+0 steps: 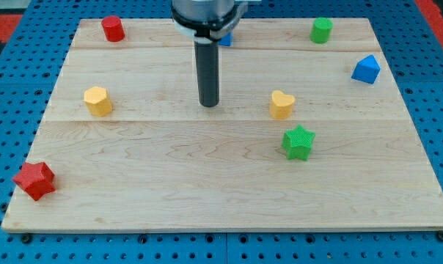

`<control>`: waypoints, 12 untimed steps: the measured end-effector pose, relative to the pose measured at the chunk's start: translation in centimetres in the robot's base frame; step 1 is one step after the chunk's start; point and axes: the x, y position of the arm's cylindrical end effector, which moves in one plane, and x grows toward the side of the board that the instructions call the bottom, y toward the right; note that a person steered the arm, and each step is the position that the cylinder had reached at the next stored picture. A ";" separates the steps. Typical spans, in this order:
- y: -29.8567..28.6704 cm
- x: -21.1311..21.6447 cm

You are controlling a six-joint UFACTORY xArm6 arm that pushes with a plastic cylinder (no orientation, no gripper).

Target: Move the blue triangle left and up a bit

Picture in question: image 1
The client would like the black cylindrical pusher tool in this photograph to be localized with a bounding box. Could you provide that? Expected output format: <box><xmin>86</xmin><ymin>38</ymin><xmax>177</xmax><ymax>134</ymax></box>
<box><xmin>194</xmin><ymin>42</ymin><xmax>219</xmax><ymax>107</ymax></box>

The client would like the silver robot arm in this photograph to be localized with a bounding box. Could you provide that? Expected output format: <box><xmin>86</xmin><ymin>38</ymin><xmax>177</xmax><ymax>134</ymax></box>
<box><xmin>171</xmin><ymin>0</ymin><xmax>249</xmax><ymax>107</ymax></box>

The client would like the wooden board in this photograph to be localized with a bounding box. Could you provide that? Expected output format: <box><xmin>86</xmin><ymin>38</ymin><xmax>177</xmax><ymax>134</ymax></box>
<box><xmin>1</xmin><ymin>18</ymin><xmax>443</xmax><ymax>234</ymax></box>

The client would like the yellow heart block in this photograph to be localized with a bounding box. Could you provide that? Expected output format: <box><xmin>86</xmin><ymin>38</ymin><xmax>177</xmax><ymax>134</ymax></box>
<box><xmin>269</xmin><ymin>90</ymin><xmax>296</xmax><ymax>120</ymax></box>

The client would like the red cylinder block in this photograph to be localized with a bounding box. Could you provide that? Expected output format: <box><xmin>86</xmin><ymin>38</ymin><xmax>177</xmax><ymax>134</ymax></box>
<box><xmin>101</xmin><ymin>15</ymin><xmax>125</xmax><ymax>42</ymax></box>

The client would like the red star block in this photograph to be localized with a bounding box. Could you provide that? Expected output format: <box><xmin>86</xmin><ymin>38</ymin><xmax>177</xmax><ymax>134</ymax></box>
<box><xmin>12</xmin><ymin>162</ymin><xmax>56</xmax><ymax>201</ymax></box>

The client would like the blue triangle block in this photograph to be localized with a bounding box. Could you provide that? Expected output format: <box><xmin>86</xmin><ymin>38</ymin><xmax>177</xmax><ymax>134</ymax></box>
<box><xmin>351</xmin><ymin>54</ymin><xmax>381</xmax><ymax>84</ymax></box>

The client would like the green cylinder block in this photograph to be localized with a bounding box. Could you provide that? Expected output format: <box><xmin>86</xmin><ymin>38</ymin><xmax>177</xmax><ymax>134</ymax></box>
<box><xmin>310</xmin><ymin>17</ymin><xmax>334</xmax><ymax>44</ymax></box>

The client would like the green star block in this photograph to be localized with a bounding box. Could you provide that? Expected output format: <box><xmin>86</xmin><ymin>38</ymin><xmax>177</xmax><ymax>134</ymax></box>
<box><xmin>282</xmin><ymin>125</ymin><xmax>315</xmax><ymax>161</ymax></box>

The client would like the blue cube block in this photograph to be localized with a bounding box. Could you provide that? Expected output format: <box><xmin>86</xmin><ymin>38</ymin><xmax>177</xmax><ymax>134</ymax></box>
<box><xmin>219</xmin><ymin>32</ymin><xmax>233</xmax><ymax>47</ymax></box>

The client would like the yellow hexagon block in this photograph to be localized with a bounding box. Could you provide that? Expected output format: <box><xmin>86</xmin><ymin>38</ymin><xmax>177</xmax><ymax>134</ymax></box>
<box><xmin>84</xmin><ymin>86</ymin><xmax>113</xmax><ymax>117</ymax></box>

